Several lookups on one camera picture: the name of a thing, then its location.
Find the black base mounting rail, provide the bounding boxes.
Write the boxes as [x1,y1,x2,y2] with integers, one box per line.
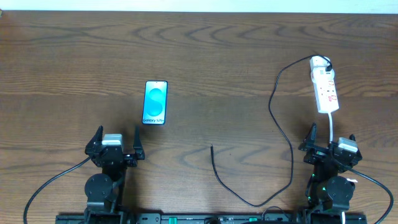
[55,212,368,224]

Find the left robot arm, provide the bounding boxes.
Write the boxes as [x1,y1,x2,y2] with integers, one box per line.
[83,126,145,223]

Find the black left camera cable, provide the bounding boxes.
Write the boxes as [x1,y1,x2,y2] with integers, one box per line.
[23,156,93,224]

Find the white power strip cord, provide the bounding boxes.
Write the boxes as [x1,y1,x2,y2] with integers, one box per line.
[327,112,335,144]

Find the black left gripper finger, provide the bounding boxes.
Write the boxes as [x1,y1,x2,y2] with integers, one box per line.
[133,126,144,154]
[86,126,103,152]

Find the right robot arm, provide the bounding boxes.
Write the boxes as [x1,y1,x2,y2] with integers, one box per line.
[295,123,367,224]

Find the blue Galaxy smartphone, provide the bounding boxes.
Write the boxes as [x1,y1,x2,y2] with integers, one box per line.
[142,80,169,125]

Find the white USB charger plug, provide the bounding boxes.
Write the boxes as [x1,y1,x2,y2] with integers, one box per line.
[311,67,335,83]

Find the white power strip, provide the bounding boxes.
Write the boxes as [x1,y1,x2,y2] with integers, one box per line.
[310,56,339,114]

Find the black USB charging cable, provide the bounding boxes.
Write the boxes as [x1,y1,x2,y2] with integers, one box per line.
[210,54,333,208]

